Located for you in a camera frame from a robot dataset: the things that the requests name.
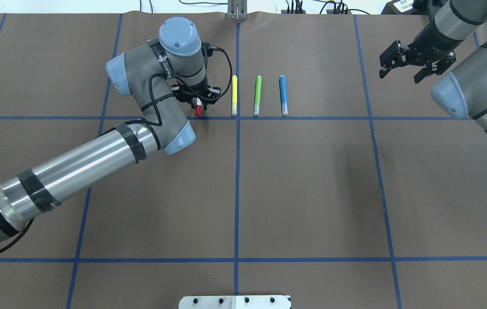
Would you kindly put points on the red and white marker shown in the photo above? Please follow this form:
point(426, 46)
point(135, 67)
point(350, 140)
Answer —
point(198, 107)

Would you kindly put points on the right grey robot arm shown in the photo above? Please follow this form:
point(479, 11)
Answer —
point(462, 92)

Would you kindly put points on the black power adapter box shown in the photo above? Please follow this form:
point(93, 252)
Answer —
point(400, 7)

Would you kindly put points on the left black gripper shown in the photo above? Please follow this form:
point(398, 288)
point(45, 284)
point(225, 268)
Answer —
point(197, 95)

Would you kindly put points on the yellow marker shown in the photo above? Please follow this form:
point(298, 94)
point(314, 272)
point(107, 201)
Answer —
point(234, 96)

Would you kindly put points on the green marker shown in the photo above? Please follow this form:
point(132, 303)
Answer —
point(257, 96)

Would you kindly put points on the blue marker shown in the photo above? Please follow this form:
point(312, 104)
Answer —
point(283, 95)

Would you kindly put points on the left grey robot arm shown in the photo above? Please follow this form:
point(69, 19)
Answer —
point(160, 75)

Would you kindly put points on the white metal mounting base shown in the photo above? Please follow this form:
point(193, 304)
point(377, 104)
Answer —
point(236, 302)

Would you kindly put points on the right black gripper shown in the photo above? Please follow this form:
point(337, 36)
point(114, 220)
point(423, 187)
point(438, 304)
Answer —
point(424, 50)

